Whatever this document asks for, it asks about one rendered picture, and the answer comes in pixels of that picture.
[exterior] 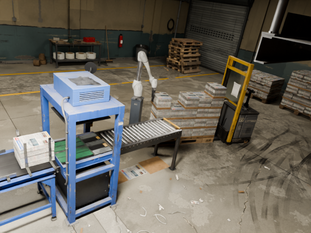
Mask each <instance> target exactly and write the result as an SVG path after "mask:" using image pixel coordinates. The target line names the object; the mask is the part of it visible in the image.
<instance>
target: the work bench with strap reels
mask: <svg viewBox="0 0 311 233"><path fill-rule="evenodd" d="M75 40H76V39H75ZM49 41H50V64H52V60H54V61H55V62H56V68H58V62H73V61H91V62H94V61H99V65H98V66H100V55H101V44H102V43H97V41H95V38H94V37H84V38H83V40H78V41H81V42H77V40H76V41H74V44H73V43H68V42H67V41H68V40H67V39H59V41H58V42H56V41H57V40H53V39H49ZM51 43H53V44H54V45H56V51H55V52H53V56H52V50H51ZM58 45H74V46H92V52H86V53H83V52H76V56H75V54H74V53H72V52H66V53H65V55H64V53H63V52H58V51H57V46H58ZM94 46H100V48H99V59H98V58H97V57H96V53H94Z"/></svg>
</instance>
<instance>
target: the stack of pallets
mask: <svg viewBox="0 0 311 233"><path fill-rule="evenodd" d="M197 43H199V44H197ZM202 44H203V42H200V41H197V40H193V39H190V38H172V41H170V45H168V48H169V51H168V55H169V57H168V58H167V62H166V64H167V67H172V69H173V70H176V69H177V70H178V72H181V67H182V66H181V55H185V54H195V53H196V54H198V53H199V51H198V49H199V48H200V45H202ZM195 45H196V46H197V47H195ZM193 49H195V50H193ZM194 52H195V53H194Z"/></svg>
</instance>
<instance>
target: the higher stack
mask: <svg viewBox="0 0 311 233"><path fill-rule="evenodd" d="M205 91H206V92H208V93H209V94H211V95H212V96H214V97H225V95H226V91H227V88H226V87H224V86H222V85H221V84H219V83H214V82H207V83H206V85H205ZM206 95H207V94H206ZM209 97H210V96H209ZM210 98H212V97H210ZM223 103H224V98H212V102H211V107H222V106H223ZM220 112H221V109H210V110H209V115H208V117H219V116H220ZM218 120H219V119H218V118H210V119H207V122H206V126H217V124H218ZM216 129H217V128H205V131H204V135H215V131H216ZM202 138H203V139H202V143H207V142H213V139H214V137H202Z"/></svg>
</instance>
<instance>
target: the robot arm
mask: <svg viewBox="0 0 311 233"><path fill-rule="evenodd" d="M143 64H144V65H145V67H146V68H147V71H148V74H149V81H150V83H151V85H152V89H151V90H152V94H151V97H152V99H151V101H152V102H153V98H154V96H155V91H156V87H157V79H155V78H154V77H153V76H152V74H151V71H150V67H149V62H148V58H147V56H146V54H145V52H143V51H140V52H138V65H137V72H136V78H135V80H134V81H133V84H132V88H133V90H134V96H133V97H132V98H133V99H135V100H137V99H138V100H141V99H142V98H143V97H142V93H143V86H142V84H141V83H142V82H141V74H142V68H143Z"/></svg>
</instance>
